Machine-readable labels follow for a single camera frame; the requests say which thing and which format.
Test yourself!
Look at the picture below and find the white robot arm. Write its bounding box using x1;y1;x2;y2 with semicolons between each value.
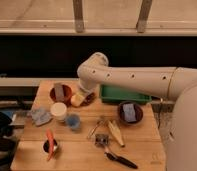
72;52;197;171

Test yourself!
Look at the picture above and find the white cylindrical cup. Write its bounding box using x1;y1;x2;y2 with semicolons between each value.
50;102;67;121

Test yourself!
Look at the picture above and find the grey crumpled cloth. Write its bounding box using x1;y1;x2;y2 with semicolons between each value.
28;108;52;126

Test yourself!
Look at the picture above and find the brown bowl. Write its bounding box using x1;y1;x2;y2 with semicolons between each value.
117;101;143;125
50;83;72;105

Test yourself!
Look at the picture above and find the grey sponge in left bowl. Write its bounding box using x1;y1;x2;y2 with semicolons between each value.
54;83;64;102

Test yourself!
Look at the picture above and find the brown bowl right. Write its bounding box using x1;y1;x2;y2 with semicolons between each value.
117;101;143;125

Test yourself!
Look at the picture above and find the blue sponge in right bowl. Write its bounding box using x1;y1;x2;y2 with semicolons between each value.
123;104;136;122

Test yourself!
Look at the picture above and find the metal spoon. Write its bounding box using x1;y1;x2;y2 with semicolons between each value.
87;116;104;139

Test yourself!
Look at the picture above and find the orange carrot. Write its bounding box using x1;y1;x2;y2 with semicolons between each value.
46;129;54;161

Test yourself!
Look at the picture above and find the brown bowl left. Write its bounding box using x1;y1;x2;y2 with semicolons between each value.
50;83;72;105

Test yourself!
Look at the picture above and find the small metal clip object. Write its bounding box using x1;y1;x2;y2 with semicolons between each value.
95;134;109;147

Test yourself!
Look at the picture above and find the green plastic tray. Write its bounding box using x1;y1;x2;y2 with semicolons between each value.
99;85;152;104

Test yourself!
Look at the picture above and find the black object at left edge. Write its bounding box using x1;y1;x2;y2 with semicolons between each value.
0;111;16;166

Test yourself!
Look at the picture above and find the blue small cup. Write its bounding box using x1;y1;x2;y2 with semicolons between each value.
65;114;80;131

